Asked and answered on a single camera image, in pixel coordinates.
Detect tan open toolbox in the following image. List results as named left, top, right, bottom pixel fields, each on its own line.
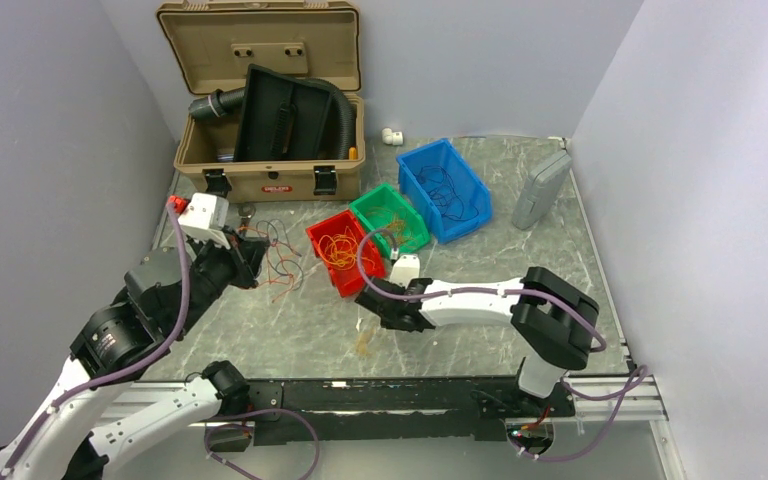
left=155, top=1, right=366, bottom=202

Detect blue plastic bin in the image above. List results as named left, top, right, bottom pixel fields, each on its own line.
left=396, top=138, right=493, bottom=244

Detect yellow wires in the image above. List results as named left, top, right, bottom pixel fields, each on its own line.
left=320, top=228, right=379, bottom=273

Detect metal wrench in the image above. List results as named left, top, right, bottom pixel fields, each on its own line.
left=238, top=202, right=256, bottom=229

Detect grey plastic case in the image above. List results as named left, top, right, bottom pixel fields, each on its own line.
left=512, top=150, right=572, bottom=230

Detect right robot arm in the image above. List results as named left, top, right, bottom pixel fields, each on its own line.
left=355, top=267, right=607, bottom=415

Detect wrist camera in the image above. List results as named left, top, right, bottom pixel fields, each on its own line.
left=388, top=249, right=421, bottom=288
left=178, top=193, right=230, bottom=249

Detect orange wires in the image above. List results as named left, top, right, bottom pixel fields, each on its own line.
left=365, top=206, right=422, bottom=246

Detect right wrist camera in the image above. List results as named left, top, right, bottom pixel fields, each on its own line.
left=388, top=249, right=421, bottom=288

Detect purple wires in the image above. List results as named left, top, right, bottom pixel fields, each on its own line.
left=413, top=164, right=481, bottom=223

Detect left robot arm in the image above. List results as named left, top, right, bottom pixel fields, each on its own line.
left=0, top=227, right=269, bottom=479

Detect green plastic bin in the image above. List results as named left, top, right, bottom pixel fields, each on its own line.
left=349, top=183, right=431, bottom=254

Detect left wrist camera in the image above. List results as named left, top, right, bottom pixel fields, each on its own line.
left=178, top=193, right=230, bottom=249

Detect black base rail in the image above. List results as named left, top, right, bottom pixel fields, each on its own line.
left=218, top=375, right=575, bottom=446

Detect red plastic bin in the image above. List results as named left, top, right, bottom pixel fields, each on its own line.
left=306, top=210, right=366, bottom=298

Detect black tray in toolbox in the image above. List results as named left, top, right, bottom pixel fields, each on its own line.
left=233, top=64, right=333, bottom=162

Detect black corrugated hose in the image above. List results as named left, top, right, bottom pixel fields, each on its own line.
left=188, top=78, right=357, bottom=161

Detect white pipe fitting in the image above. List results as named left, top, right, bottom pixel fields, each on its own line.
left=381, top=127, right=404, bottom=146

